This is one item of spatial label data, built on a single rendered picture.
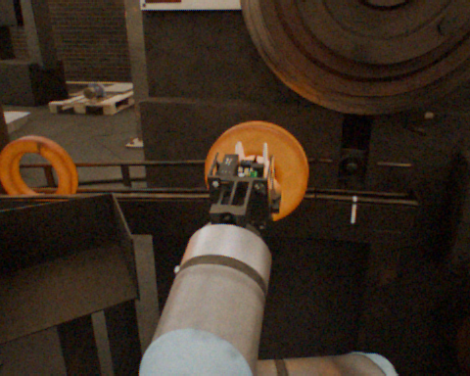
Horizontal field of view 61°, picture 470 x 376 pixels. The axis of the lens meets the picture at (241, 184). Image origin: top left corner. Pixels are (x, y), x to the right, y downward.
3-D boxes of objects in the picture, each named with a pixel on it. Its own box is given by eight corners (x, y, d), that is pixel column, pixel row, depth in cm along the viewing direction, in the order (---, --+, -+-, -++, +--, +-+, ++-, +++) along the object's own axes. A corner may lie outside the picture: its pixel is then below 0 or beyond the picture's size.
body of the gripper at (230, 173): (276, 151, 49) (264, 218, 39) (276, 205, 54) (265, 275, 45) (214, 149, 50) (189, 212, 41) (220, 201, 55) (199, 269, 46)
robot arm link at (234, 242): (267, 317, 41) (178, 306, 43) (272, 280, 45) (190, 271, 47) (266, 258, 36) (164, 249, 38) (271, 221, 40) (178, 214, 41)
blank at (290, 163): (204, 121, 61) (198, 126, 58) (307, 118, 58) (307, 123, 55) (213, 214, 66) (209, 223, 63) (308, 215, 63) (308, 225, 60)
